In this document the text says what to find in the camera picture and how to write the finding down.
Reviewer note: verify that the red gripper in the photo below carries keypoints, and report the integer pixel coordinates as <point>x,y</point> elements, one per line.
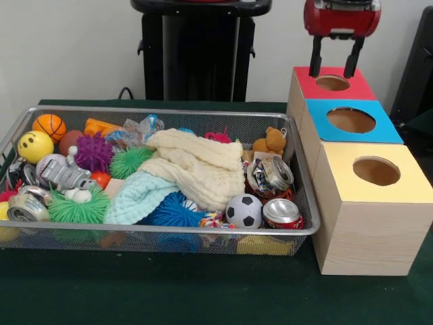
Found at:
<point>341,18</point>

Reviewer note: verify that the colourful dotted cloth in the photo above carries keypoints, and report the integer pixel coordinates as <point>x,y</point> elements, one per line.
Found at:
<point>211,221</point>

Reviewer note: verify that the wooden box with three holes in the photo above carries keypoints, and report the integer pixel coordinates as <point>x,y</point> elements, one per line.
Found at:
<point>365,243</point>

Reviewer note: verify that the metal mesh bin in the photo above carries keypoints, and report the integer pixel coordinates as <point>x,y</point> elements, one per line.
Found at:
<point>67,242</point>

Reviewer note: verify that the black upright panel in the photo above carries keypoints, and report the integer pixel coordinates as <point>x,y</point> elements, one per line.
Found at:
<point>416,67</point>

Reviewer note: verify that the brown teddy bear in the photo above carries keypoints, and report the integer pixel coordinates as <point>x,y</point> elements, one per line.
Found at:
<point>272,140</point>

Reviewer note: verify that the dark green table cloth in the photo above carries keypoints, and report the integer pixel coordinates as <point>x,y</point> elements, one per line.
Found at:
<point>203,291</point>
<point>419,135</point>

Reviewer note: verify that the crushed red soda can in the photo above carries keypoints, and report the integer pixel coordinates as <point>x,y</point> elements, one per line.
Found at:
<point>282,211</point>

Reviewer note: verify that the cream knitted cloth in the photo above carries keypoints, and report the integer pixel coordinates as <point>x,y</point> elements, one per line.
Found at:
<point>196,162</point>

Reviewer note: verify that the black and white soccer ball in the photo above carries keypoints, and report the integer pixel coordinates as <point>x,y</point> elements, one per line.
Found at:
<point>243,210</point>

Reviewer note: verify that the blue spiky ball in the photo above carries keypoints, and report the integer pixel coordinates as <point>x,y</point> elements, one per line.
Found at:
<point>176,211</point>

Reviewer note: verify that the mint knitted cloth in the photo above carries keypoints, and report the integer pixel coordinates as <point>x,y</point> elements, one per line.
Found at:
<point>135,199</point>

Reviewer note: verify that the purple spiky ball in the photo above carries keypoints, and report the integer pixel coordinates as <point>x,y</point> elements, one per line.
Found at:
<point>93,152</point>

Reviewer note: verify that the orange toy basketball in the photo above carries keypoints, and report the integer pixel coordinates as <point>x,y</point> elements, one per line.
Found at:
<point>49,127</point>

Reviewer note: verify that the green fuzzy ball with eyes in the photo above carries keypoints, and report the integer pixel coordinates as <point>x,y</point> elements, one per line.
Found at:
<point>79,210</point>

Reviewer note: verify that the yellow smiley ball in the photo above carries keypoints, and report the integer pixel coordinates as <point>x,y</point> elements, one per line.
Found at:
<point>35,147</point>

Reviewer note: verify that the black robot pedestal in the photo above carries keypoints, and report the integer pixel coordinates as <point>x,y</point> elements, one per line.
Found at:
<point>203,50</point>

